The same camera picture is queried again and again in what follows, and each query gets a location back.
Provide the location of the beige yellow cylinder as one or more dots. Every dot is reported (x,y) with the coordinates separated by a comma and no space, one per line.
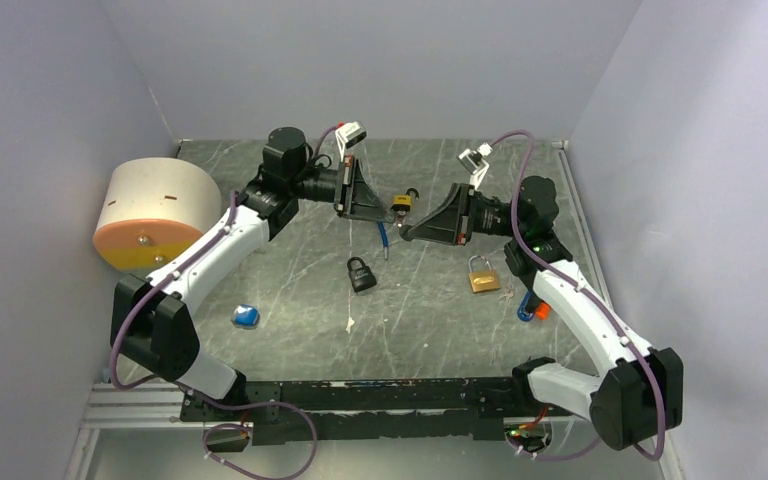
(154,209)

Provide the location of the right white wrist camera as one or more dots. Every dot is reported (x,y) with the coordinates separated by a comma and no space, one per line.
(474,161)

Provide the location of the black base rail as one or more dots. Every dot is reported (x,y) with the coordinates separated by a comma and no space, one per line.
(279,412)

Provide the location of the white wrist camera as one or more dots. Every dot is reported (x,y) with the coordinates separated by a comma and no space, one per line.
(347,135)
(474,161)

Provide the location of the yellow black padlock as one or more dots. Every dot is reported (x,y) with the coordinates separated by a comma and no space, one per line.
(402,205)

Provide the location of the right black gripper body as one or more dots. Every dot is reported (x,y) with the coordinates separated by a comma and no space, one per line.
(464,217)

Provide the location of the blue white round object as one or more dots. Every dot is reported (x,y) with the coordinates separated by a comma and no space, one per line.
(245,317)

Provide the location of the blue cable lock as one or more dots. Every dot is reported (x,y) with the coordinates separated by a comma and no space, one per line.
(384,240)

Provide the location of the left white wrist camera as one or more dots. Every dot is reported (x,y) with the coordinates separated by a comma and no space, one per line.
(347,135)

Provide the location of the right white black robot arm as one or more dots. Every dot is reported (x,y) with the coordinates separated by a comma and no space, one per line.
(636,392)

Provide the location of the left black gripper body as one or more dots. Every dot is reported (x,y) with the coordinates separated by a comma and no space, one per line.
(347,186)

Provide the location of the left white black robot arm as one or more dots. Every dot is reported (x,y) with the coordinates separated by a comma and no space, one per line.
(152,321)

